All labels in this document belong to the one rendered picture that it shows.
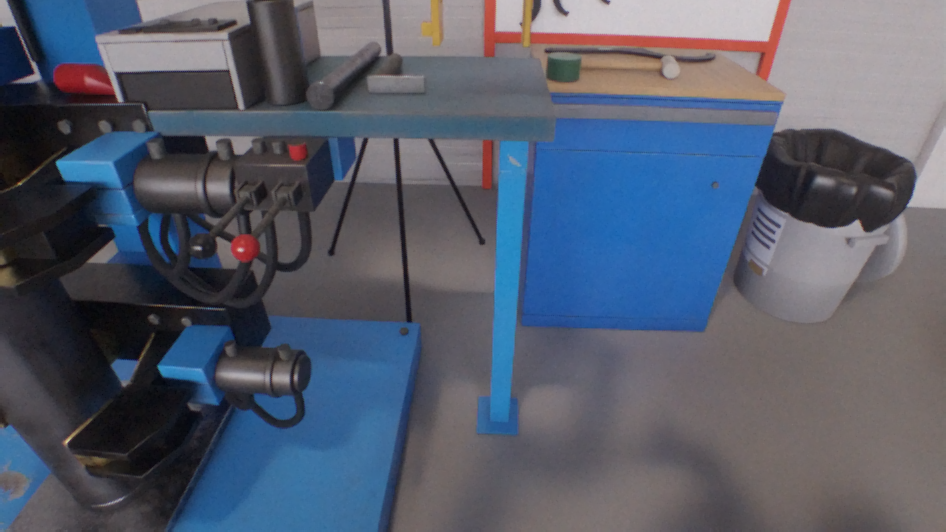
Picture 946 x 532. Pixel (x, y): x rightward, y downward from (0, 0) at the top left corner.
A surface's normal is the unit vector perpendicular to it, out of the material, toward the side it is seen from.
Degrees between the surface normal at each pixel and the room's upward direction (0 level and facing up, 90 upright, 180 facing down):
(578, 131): 90
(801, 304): 93
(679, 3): 90
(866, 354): 0
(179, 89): 90
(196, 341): 0
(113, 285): 0
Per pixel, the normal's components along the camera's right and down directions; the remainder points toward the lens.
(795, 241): -0.71, 0.43
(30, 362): 0.73, 0.37
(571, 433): 0.00, -0.84
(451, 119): -0.05, 0.55
